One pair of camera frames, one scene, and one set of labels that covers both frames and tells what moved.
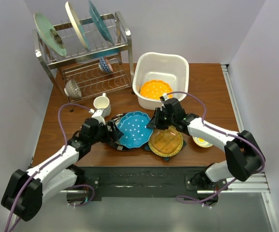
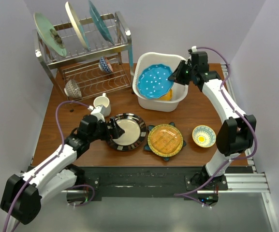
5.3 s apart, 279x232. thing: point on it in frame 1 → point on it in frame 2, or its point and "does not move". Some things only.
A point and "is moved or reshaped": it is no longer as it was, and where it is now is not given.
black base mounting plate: [145, 183] does not move
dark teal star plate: [165, 158] does not move
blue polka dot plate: [134, 126] → [154, 82]
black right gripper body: [166, 121] → [187, 75]
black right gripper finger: [157, 115] → [182, 65]
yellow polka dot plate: [154, 89] is moved or reshaped
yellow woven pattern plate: [164, 142] does not move
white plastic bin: [150, 66] does not move
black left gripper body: [102, 135] does not move
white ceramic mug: [103, 102] does not move
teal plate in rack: [100, 23] does not move
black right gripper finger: [151, 123] → [174, 77]
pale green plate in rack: [50, 35] does not move
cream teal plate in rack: [78, 25] does not move
